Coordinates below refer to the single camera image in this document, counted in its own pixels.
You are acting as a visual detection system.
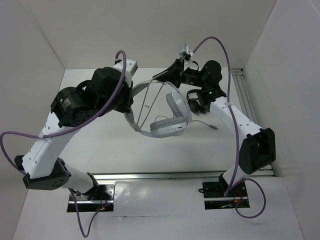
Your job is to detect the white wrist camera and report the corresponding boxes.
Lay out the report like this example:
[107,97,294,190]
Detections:
[179,43,194,70]
[112,59,138,87]

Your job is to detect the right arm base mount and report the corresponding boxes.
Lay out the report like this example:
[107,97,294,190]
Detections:
[198,182,250,210]

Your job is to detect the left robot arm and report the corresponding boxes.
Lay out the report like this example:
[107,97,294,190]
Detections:
[14,62,138,200]

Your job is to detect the black on-ear headphones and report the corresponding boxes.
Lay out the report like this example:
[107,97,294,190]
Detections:
[186,89,210,115]

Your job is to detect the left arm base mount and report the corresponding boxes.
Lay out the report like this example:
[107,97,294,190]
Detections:
[74,182,116,213]

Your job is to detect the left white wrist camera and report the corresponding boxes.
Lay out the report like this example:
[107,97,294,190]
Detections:
[112,59,138,87]

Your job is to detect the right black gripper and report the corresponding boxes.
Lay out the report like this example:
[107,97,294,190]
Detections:
[153,57,207,90]

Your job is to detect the aluminium side rail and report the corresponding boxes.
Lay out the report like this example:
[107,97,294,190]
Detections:
[231,69,276,174]

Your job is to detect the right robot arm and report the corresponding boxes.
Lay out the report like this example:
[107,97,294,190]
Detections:
[152,58,276,197]

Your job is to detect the aluminium front rail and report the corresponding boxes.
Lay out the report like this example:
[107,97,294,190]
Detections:
[93,171,224,181]

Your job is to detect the white over-ear headphones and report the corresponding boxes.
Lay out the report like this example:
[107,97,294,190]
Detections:
[124,80,192,138]

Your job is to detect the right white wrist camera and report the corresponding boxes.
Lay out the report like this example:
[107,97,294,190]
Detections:
[179,43,194,70]

